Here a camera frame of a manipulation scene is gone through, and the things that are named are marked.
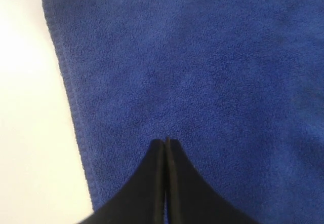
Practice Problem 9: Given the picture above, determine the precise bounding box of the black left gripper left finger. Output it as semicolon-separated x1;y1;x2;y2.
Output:
81;139;165;224

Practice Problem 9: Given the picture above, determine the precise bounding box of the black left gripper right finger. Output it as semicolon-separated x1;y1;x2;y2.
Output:
165;138;256;223

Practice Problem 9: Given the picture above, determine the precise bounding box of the blue microfiber towel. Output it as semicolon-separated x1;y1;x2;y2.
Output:
43;0;323;223

